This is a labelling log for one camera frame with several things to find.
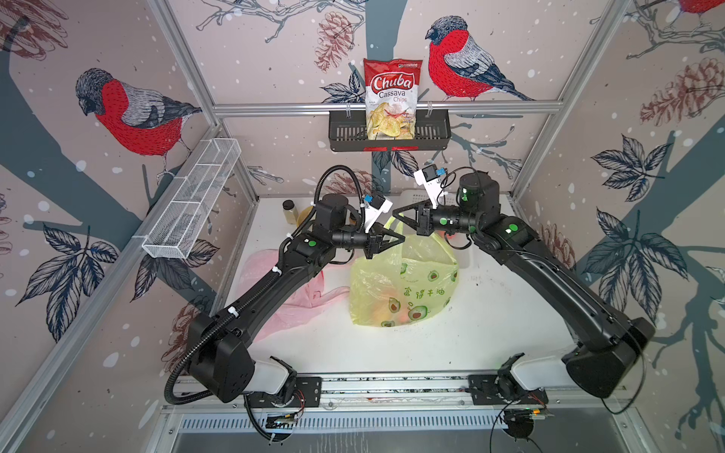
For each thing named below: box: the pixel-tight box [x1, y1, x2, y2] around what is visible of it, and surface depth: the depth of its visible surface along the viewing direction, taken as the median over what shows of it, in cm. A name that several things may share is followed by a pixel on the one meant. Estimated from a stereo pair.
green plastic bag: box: [349, 215, 459, 328], surface depth 78 cm
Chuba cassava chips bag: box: [363, 58, 423, 141], surface depth 87 cm
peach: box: [371, 292, 412, 326], surface depth 80 cm
